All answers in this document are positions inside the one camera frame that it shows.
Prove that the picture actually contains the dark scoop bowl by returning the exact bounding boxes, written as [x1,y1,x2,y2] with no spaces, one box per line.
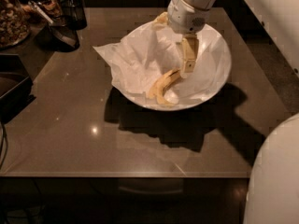
[49,16,80,52]

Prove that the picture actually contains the black tray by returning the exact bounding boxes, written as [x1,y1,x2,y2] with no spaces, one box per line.
[0,54,33,123]

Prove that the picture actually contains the black mesh cup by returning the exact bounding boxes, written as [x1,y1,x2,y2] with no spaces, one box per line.
[62,0,87,30]

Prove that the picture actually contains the yellow banana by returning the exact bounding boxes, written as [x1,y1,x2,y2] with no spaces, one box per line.
[147,68,180,105]

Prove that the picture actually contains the small snack jar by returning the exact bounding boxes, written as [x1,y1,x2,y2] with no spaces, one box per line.
[38,0,63,19]

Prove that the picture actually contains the white bowl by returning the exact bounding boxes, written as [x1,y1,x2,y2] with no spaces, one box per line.
[112,20,233,112]

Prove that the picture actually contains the white crumpled paper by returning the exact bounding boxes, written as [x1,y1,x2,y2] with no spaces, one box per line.
[93,21,225,105]

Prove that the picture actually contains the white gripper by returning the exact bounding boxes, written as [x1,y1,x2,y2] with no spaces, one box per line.
[152,0,209,78]

